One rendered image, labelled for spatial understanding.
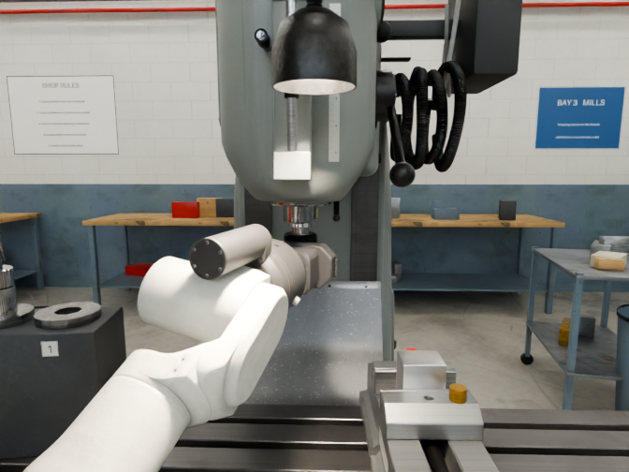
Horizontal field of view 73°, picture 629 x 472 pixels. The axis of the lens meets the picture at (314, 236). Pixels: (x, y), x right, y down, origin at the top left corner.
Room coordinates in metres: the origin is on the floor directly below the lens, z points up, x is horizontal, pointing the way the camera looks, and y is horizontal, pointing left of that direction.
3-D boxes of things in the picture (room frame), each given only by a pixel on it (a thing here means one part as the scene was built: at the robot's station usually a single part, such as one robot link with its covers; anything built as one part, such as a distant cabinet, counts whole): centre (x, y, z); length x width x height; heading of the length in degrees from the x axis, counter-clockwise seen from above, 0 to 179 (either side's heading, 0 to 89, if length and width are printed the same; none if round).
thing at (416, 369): (0.59, -0.15, 1.05); 0.06 x 0.05 x 0.06; 89
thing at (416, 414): (0.53, -0.15, 1.03); 0.12 x 0.06 x 0.04; 89
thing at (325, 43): (0.38, 0.00, 1.45); 0.07 x 0.07 x 0.06
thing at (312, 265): (0.51, 0.05, 1.23); 0.13 x 0.12 x 0.10; 73
